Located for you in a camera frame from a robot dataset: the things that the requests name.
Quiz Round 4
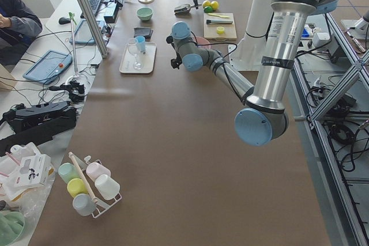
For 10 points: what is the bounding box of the blue teach pendant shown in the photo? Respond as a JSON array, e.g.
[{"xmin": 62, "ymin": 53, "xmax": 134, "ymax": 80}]
[
  {"xmin": 22, "ymin": 50, "xmax": 72, "ymax": 85},
  {"xmin": 74, "ymin": 19, "xmax": 95, "ymax": 45}
]

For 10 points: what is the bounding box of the wooden rack handle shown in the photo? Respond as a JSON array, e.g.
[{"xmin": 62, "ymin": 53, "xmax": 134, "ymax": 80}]
[{"xmin": 68, "ymin": 152, "xmax": 97, "ymax": 203}]

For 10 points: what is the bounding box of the wooden cutting board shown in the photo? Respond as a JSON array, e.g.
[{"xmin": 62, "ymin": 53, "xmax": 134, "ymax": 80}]
[{"xmin": 204, "ymin": 13, "xmax": 237, "ymax": 40}]

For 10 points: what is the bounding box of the white wire cup rack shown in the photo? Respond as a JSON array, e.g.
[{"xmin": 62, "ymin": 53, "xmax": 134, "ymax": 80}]
[{"xmin": 75, "ymin": 155, "xmax": 123, "ymax": 219}]

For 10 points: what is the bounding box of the yellow plastic knife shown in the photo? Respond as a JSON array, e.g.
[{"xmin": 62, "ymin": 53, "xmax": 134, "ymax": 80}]
[{"xmin": 207, "ymin": 13, "xmax": 230, "ymax": 18}]

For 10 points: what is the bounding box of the pink bowl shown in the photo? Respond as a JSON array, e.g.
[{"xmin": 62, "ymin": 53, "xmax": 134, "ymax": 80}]
[{"xmin": 192, "ymin": 36, "xmax": 211, "ymax": 50}]

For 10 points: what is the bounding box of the light blue cup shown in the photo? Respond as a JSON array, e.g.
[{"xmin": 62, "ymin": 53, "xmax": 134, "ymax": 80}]
[{"xmin": 135, "ymin": 36, "xmax": 146, "ymax": 53}]

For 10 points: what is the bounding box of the clear wine glass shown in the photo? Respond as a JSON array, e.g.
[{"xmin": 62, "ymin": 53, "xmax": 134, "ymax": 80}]
[{"xmin": 127, "ymin": 38, "xmax": 142, "ymax": 70}]

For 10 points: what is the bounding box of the half lemon slice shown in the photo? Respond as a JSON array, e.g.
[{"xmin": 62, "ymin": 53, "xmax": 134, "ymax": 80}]
[{"xmin": 216, "ymin": 27, "xmax": 225, "ymax": 34}]

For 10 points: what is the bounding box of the green cup on rack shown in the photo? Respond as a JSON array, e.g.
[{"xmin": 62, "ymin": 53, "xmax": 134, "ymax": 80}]
[{"xmin": 58, "ymin": 162, "xmax": 79, "ymax": 184}]

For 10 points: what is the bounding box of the aluminium frame post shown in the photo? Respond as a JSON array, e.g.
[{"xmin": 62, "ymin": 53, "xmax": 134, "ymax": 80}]
[{"xmin": 77, "ymin": 0, "xmax": 108, "ymax": 58}]

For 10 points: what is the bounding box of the green lime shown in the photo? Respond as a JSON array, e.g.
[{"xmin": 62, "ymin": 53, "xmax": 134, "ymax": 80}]
[{"xmin": 204, "ymin": 6, "xmax": 213, "ymax": 13}]

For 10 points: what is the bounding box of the blue teach pendant near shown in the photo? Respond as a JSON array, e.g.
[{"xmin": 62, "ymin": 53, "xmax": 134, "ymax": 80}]
[{"xmin": 22, "ymin": 50, "xmax": 72, "ymax": 85}]

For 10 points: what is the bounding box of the yellow lemon upper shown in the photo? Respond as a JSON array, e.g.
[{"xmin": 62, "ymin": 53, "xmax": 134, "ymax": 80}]
[{"xmin": 202, "ymin": 0, "xmax": 211, "ymax": 8}]

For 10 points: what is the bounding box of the black computer mouse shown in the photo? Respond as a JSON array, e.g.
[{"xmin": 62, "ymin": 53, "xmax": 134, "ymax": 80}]
[{"xmin": 58, "ymin": 17, "xmax": 71, "ymax": 25}]

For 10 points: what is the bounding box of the pink cup on rack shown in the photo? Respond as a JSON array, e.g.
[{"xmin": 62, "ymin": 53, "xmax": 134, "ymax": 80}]
[{"xmin": 86, "ymin": 162, "xmax": 111, "ymax": 181}]

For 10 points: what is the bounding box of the steel ice scoop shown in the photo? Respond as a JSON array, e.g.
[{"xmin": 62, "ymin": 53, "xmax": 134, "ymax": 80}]
[{"xmin": 174, "ymin": 4, "xmax": 201, "ymax": 15}]

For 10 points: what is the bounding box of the seated person dark jacket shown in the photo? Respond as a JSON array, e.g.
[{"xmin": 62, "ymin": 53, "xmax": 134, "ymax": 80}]
[{"xmin": 1, "ymin": 0, "xmax": 43, "ymax": 66}]

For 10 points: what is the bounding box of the yellow cup on rack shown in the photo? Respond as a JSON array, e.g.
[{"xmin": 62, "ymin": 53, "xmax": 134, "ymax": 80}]
[{"xmin": 67, "ymin": 178, "xmax": 88, "ymax": 198}]

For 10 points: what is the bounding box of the blue teach pendant far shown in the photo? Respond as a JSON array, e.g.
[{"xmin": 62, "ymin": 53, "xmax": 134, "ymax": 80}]
[{"xmin": 74, "ymin": 19, "xmax": 95, "ymax": 45}]

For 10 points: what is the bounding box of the grey cup on rack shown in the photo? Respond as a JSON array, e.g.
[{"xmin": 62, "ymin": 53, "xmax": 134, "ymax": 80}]
[{"xmin": 72, "ymin": 194, "xmax": 96, "ymax": 216}]

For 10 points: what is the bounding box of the yellow lemon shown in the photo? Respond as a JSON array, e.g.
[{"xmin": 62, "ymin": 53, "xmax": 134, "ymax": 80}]
[
  {"xmin": 202, "ymin": 0, "xmax": 211, "ymax": 8},
  {"xmin": 210, "ymin": 1, "xmax": 219, "ymax": 10}
]

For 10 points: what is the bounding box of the cream serving tray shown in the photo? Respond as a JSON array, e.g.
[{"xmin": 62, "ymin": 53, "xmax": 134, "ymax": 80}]
[{"xmin": 119, "ymin": 42, "xmax": 157, "ymax": 74}]

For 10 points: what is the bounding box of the white cup on rack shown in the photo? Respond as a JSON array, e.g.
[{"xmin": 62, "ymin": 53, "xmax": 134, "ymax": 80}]
[{"xmin": 95, "ymin": 174, "xmax": 120, "ymax": 200}]

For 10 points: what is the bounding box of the white product box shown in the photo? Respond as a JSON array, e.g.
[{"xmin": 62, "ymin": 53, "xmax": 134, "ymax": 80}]
[{"xmin": 14, "ymin": 154, "xmax": 51, "ymax": 188}]

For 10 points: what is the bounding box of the green bowl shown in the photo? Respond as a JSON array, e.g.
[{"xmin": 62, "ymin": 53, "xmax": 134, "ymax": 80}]
[{"xmin": 136, "ymin": 7, "xmax": 153, "ymax": 21}]

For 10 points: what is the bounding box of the yellow lemon lower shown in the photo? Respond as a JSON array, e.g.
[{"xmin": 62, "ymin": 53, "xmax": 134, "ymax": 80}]
[{"xmin": 210, "ymin": 1, "xmax": 219, "ymax": 10}]

